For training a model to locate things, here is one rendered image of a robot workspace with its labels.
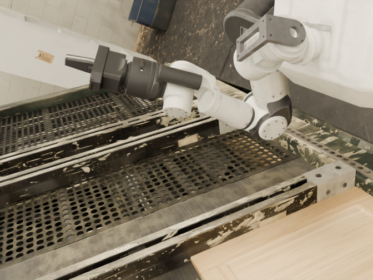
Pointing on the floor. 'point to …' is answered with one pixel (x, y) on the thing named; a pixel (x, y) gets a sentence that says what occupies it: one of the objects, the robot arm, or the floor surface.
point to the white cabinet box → (47, 50)
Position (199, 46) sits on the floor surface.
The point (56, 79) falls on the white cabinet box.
